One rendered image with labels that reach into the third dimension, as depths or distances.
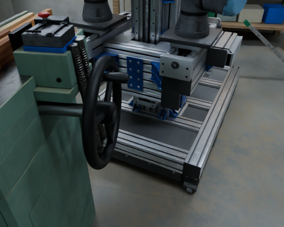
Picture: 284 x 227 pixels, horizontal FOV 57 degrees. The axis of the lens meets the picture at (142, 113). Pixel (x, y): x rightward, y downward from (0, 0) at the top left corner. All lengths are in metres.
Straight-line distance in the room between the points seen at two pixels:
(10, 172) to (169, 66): 0.71
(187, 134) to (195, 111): 0.24
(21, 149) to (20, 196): 0.12
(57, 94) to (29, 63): 0.10
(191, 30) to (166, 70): 0.20
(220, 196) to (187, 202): 0.19
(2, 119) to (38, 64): 0.16
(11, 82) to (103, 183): 1.01
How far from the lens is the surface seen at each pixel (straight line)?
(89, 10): 1.37
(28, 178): 0.74
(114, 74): 0.59
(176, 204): 1.48
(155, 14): 1.32
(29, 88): 0.69
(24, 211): 0.76
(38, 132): 0.75
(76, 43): 0.70
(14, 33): 0.72
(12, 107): 0.64
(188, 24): 1.16
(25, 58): 0.69
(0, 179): 0.65
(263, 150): 1.92
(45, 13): 0.74
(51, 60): 0.66
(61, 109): 0.70
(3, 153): 0.63
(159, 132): 1.56
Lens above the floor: 1.20
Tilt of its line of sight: 36 degrees down
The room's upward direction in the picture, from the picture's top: straight up
